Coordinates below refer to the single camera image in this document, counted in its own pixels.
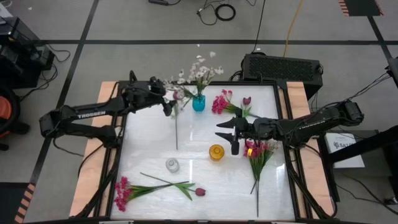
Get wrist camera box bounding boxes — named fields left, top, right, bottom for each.
left=149, top=76, right=166, bottom=96
left=254, top=118, right=279, bottom=141

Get orange black vacuum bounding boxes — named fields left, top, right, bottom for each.
left=0, top=85, right=30, bottom=152

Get clear glass vase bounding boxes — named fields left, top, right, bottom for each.
left=165, top=157, right=180, bottom=174

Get blue glass vase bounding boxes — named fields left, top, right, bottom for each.
left=192, top=94, right=206, bottom=113

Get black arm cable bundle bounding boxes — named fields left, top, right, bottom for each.
left=309, top=73, right=392, bottom=125

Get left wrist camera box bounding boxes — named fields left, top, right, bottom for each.
left=149, top=76, right=166, bottom=96

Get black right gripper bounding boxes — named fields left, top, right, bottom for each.
left=214, top=107, right=256, bottom=156

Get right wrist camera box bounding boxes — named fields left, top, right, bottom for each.
left=254, top=118, right=279, bottom=141

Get black floor cable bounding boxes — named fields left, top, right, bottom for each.
left=251, top=0, right=267, bottom=54

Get yellow glass vase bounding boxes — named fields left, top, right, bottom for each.
left=208, top=144, right=225, bottom=162

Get black coiled cable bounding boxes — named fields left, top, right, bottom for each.
left=214, top=3, right=236, bottom=22

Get light wooden table board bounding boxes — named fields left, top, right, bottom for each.
left=68, top=81, right=336, bottom=218

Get white artificial flower bunch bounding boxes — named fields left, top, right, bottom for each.
left=178, top=51, right=224, bottom=100
left=161, top=77, right=195, bottom=108

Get black mat orange stripes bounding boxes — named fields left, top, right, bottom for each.
left=338, top=0, right=384, bottom=17
left=0, top=182, right=35, bottom=224

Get black equipment cart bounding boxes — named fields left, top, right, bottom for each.
left=0, top=17, right=55, bottom=90

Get white printed paper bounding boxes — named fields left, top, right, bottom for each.
left=325, top=133, right=365, bottom=169

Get yellow hanging cable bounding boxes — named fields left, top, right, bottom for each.
left=282, top=0, right=304, bottom=57

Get black perforated computer case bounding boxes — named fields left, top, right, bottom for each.
left=241, top=52, right=324, bottom=100

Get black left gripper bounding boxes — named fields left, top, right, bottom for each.
left=141, top=90, right=177, bottom=118

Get green stems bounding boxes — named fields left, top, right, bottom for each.
left=211, top=89, right=246, bottom=118

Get magenta artificial flower bunch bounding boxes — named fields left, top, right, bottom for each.
left=243, top=139, right=279, bottom=218
left=113, top=176, right=190, bottom=213

